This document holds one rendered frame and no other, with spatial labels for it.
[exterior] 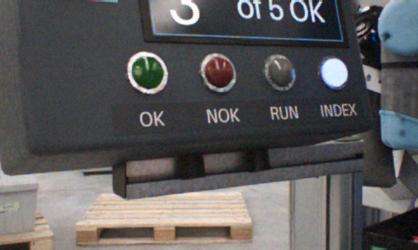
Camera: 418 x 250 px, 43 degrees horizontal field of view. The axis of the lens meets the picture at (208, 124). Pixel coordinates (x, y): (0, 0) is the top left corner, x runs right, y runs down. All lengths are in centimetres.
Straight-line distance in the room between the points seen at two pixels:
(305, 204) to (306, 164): 207
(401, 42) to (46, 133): 48
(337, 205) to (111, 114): 26
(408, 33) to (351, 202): 25
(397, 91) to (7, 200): 312
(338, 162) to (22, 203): 322
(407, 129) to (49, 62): 49
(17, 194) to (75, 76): 330
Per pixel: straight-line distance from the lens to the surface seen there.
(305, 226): 258
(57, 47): 32
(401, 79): 70
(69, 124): 31
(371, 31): 113
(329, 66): 40
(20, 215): 365
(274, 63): 37
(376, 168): 101
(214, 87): 34
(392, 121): 71
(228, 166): 43
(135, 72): 32
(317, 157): 49
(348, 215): 52
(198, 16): 36
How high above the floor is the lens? 111
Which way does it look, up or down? 5 degrees down
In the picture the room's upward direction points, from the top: 1 degrees counter-clockwise
